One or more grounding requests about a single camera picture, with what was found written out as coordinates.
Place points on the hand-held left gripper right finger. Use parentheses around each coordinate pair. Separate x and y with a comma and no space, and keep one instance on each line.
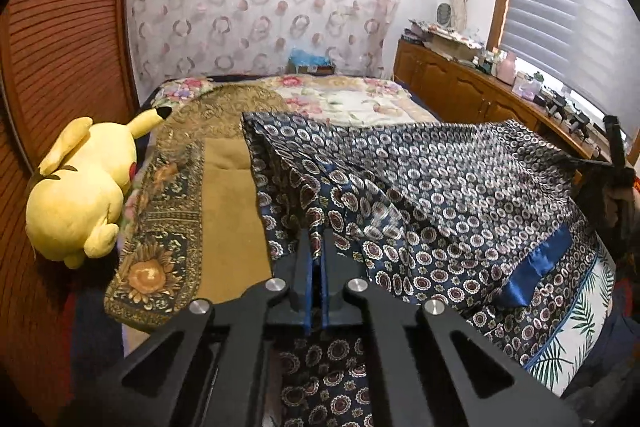
(325,297)

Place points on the floral blanket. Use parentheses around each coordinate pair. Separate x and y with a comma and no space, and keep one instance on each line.
(350,102)

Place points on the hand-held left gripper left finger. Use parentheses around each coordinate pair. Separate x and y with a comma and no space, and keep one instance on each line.
(306,292)

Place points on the flat cardboard box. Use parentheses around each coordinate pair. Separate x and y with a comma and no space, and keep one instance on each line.
(455,49)

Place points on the clutter pile on cabinet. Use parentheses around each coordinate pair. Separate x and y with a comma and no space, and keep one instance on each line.
(440,32)

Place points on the pink plastic bag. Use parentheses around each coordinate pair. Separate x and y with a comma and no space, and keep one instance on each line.
(527,88)

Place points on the small desk fan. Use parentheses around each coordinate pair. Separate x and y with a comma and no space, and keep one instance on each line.
(443,14)

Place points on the dark small bottle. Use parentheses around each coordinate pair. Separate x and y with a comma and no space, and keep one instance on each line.
(486,64)

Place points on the pink jug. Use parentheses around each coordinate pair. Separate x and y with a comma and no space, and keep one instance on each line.
(506,68)

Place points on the small cardboard box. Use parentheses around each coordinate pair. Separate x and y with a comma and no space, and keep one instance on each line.
(320,69)

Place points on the leaf print bed sheet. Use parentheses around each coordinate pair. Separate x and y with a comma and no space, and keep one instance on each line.
(575,327)

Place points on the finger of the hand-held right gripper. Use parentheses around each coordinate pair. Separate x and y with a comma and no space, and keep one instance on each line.
(615,142)
(592,163)

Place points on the grey window blind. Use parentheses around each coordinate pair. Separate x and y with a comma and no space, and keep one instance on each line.
(575,7)

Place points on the wooden cabinet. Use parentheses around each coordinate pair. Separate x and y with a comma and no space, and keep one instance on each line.
(450,82)

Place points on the yellow plush toy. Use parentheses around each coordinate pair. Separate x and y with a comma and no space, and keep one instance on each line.
(80,187)

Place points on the wooden louvered wardrobe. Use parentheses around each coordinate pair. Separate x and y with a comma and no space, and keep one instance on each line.
(65,32)

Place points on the blue plastic bag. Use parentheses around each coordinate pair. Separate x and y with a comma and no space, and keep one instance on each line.
(307,57)

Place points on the brown sunflower patterned mat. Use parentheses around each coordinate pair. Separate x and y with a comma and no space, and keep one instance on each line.
(225,207)

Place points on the dark patterned satin pajama top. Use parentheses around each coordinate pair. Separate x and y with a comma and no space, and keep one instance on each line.
(450,187)

